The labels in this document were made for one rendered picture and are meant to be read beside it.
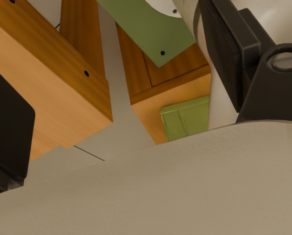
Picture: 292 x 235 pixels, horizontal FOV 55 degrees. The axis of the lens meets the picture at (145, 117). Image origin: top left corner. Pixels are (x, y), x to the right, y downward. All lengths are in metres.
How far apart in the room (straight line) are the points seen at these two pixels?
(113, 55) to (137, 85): 0.83
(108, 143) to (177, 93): 1.45
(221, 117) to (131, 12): 0.30
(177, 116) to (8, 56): 0.43
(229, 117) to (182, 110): 0.53
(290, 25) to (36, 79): 0.43
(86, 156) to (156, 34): 1.82
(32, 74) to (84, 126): 0.17
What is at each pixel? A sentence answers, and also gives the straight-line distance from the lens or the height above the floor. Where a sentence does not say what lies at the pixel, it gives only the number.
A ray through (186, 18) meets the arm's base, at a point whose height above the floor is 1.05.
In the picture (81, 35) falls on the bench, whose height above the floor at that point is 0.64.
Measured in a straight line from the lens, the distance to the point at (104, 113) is 0.62.
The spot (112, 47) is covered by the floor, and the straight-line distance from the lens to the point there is 1.58.
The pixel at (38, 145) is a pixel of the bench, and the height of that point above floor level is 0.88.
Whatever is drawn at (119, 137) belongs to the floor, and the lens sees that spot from 2.11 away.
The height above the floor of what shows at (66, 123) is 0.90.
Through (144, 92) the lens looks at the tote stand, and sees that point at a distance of 0.77.
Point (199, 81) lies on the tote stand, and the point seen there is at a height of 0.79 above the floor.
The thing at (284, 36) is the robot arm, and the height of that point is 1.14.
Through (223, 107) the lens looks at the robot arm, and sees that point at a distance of 0.24.
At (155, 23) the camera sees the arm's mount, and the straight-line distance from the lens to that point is 0.52.
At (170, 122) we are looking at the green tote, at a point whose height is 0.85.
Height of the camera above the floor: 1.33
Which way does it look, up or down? 42 degrees down
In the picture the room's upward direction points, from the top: 167 degrees clockwise
